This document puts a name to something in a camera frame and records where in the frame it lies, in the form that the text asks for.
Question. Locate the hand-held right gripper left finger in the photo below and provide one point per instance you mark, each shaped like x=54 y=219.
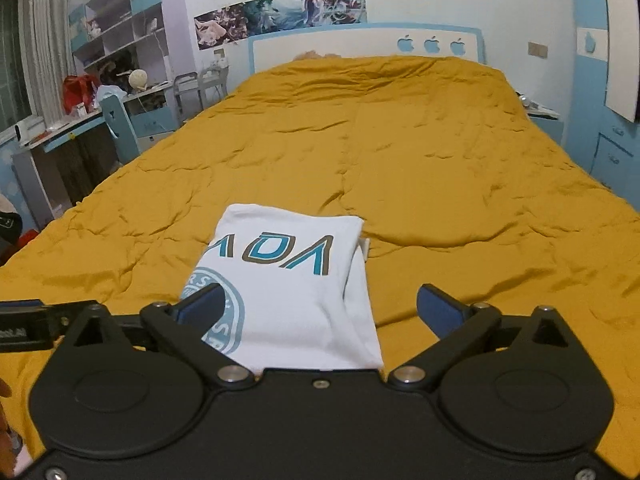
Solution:
x=200 y=306

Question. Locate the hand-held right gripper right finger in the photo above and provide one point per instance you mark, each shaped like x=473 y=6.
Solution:
x=440 y=311

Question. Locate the white printed sweatshirt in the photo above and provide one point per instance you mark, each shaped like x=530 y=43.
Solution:
x=300 y=320

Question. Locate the person's left hand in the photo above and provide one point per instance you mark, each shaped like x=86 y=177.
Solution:
x=4 y=395

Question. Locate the black white garment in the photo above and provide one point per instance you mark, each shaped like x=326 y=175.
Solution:
x=9 y=225

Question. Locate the grey blue desk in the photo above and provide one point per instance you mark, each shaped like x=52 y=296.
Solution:
x=30 y=175

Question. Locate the yellow quilted blanket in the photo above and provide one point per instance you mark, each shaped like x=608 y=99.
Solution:
x=400 y=160

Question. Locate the blue wooden chair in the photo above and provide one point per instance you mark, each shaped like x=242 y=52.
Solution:
x=122 y=130

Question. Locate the small white desk device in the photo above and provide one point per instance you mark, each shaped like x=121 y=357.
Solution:
x=19 y=133

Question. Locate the grey metal cart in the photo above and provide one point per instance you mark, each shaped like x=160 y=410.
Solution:
x=192 y=92

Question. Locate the blue nightstand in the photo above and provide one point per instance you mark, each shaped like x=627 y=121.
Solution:
x=542 y=122

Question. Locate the white plastic bag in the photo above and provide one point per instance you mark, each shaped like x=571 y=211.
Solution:
x=109 y=94

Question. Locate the blue drawer cabinet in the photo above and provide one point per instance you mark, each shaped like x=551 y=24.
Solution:
x=617 y=160

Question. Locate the cream round ball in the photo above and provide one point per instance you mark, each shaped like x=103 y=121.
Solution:
x=138 y=79

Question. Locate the red bag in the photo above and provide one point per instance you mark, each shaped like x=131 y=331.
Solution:
x=77 y=92

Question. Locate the blue apple sticker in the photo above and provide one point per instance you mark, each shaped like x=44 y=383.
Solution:
x=457 y=46
x=406 y=43
x=431 y=45

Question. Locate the window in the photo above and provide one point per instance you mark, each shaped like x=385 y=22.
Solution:
x=12 y=60

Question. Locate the tan plush toy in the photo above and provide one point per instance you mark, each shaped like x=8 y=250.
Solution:
x=315 y=55

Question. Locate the white blue-edged headboard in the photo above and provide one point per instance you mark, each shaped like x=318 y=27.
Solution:
x=350 y=40

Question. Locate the white curtain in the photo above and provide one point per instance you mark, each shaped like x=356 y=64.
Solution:
x=50 y=35

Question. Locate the white hanging board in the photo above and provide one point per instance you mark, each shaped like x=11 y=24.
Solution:
x=625 y=50

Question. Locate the beige wall plate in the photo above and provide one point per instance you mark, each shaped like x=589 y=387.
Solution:
x=538 y=49

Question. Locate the white wall bookshelf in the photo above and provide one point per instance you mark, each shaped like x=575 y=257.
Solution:
x=130 y=25

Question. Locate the dark teal wall poster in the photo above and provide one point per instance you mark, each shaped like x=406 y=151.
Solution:
x=272 y=15

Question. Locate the blue white wall poster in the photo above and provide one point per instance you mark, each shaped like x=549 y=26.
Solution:
x=332 y=5

